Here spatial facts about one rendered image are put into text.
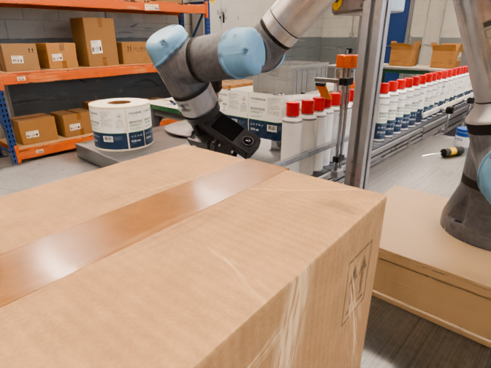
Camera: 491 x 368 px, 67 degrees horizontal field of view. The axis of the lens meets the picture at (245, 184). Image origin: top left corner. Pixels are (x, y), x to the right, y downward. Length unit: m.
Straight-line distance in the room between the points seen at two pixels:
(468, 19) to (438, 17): 8.14
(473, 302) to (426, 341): 0.09
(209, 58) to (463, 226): 0.49
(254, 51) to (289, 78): 2.35
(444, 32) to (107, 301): 8.57
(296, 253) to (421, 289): 0.44
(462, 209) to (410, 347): 0.25
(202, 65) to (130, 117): 0.68
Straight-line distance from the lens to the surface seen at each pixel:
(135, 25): 5.84
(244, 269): 0.21
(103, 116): 1.29
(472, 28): 0.52
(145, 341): 0.17
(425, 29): 8.71
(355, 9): 0.95
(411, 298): 0.66
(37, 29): 5.22
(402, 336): 0.63
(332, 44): 9.56
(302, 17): 0.69
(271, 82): 3.04
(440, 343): 0.64
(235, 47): 0.59
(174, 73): 0.66
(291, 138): 0.94
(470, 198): 0.70
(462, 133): 1.67
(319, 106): 1.01
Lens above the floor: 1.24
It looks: 22 degrees down
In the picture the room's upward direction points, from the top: straight up
